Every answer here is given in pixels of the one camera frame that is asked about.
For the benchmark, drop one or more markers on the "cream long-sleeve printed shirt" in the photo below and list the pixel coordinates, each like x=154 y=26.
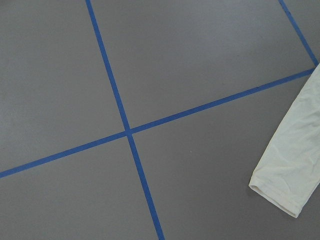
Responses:
x=289 y=170

